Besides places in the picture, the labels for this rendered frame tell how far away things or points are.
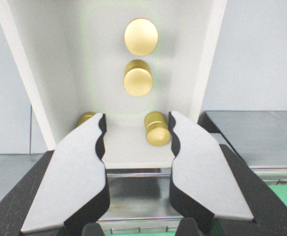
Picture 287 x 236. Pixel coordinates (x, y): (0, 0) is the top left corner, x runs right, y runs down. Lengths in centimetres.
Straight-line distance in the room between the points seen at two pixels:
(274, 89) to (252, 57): 7
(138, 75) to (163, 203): 18
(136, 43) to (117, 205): 21
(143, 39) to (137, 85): 5
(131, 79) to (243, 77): 18
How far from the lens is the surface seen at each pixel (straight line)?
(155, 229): 27
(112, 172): 29
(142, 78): 18
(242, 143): 24
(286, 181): 25
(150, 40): 17
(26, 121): 33
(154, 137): 22
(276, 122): 32
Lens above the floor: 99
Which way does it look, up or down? 59 degrees down
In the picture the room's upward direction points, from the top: 175 degrees clockwise
